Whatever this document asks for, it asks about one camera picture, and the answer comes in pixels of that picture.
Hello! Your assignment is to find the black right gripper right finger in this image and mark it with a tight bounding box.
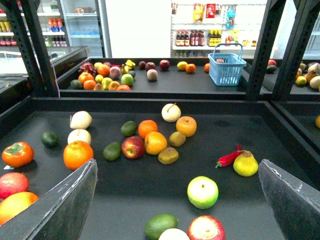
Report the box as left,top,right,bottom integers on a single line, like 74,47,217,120
258,159,320,240

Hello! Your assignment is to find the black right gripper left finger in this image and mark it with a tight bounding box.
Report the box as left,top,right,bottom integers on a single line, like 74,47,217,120
0,159,98,240

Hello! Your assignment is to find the green apple back shelf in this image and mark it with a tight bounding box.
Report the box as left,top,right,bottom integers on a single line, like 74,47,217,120
120,73,134,87

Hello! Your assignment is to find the orange tangerine back shelf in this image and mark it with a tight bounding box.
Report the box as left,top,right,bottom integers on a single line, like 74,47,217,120
185,63,196,74

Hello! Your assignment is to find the yellow lemon back shelf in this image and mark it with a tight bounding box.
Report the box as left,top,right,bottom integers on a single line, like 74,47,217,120
176,61,188,71

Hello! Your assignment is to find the orange yellow mango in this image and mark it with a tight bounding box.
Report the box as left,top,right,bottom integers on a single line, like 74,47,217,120
0,191,39,225

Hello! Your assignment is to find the large orange left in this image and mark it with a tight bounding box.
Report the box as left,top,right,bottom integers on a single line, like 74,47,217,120
63,140,94,171

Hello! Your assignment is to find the yellow green pear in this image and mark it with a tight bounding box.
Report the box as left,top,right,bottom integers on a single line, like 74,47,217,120
233,150,259,177

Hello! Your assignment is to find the orange persimmon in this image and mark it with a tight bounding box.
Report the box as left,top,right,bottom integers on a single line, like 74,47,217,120
1,141,34,168

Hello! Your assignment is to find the dark green avocado left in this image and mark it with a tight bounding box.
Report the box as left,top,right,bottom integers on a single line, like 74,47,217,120
40,131,59,148

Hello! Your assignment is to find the red chili pepper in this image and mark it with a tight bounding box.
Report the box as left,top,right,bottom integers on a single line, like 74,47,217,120
215,144,243,168

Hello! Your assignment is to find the white pear lower left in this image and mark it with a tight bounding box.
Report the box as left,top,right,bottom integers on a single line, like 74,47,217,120
67,129,92,145

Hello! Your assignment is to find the green avocado middle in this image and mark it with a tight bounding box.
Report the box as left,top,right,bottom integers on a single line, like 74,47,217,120
103,142,122,162

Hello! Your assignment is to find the green apple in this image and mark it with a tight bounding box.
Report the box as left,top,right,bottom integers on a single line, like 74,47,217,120
187,176,219,210

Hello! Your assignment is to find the red apple front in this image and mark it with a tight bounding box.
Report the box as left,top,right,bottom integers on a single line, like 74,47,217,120
187,215,226,240

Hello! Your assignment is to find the green avocado front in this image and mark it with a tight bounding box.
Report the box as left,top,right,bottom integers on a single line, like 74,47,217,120
144,213,178,240

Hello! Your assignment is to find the red apple middle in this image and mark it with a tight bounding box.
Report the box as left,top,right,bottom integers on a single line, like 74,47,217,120
121,135,145,160

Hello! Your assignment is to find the green lime middle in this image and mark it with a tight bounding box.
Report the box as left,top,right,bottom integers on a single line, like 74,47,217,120
120,120,138,137

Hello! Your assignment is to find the pink white peach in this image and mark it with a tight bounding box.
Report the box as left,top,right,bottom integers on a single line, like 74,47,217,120
159,228,190,240

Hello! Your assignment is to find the yellow orange fruit middle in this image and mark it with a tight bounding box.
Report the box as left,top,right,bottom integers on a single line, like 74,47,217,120
144,131,168,155

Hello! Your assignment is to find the orange tangerine middle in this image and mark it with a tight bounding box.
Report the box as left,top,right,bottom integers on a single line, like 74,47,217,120
138,119,158,139

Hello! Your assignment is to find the brown kiwi front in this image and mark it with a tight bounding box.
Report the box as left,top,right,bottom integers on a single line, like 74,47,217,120
158,147,179,165

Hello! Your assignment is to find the brown kiwi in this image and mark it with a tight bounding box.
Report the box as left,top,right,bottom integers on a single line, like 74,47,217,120
169,131,187,147
158,147,179,165

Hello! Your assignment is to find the orange persimmon fruit back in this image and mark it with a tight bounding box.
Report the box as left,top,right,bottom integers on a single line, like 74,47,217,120
176,116,197,138

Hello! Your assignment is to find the brown kiwi back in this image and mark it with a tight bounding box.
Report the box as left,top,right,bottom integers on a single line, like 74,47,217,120
169,131,187,147

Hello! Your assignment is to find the white round pear back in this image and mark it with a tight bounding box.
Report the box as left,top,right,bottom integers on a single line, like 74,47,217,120
161,103,182,123

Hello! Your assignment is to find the light blue shopping basket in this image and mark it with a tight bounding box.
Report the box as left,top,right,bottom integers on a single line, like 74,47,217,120
208,43,247,87

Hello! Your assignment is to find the dark red apple back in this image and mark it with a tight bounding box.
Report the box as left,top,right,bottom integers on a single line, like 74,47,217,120
159,59,171,71

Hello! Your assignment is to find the black shelf post right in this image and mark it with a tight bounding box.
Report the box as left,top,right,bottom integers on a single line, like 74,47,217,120
246,0,286,101

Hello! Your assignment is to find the black shelf post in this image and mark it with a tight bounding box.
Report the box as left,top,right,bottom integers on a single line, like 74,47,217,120
246,0,286,101
0,0,59,97

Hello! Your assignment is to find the black shelf post left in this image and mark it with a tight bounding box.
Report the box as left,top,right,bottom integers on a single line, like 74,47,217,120
0,0,59,97

